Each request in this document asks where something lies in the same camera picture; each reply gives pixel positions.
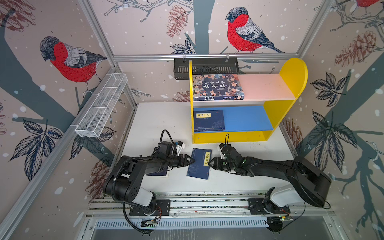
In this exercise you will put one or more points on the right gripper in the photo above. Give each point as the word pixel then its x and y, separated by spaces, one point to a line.
pixel 216 163

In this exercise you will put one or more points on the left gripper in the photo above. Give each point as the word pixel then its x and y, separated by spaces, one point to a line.
pixel 180 164

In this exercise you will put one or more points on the blue book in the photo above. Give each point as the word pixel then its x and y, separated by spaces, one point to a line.
pixel 163 174
pixel 200 169
pixel 209 121

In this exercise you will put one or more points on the large illustrated box book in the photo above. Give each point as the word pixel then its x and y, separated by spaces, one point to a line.
pixel 217 87

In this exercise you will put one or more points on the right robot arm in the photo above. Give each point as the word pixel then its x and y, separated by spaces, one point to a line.
pixel 306 182

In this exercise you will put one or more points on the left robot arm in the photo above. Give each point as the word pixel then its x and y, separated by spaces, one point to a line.
pixel 124 182

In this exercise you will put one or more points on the yellow pink blue bookshelf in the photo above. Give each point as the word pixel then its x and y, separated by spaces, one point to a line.
pixel 268 99

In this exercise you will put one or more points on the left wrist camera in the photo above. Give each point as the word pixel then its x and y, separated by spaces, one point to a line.
pixel 179 147

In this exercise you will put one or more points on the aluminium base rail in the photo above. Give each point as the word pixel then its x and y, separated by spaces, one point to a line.
pixel 186 212

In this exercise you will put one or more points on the black slotted wall basket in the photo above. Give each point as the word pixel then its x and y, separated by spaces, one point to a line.
pixel 204 66

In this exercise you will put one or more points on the white wire mesh basket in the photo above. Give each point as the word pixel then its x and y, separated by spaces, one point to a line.
pixel 99 112

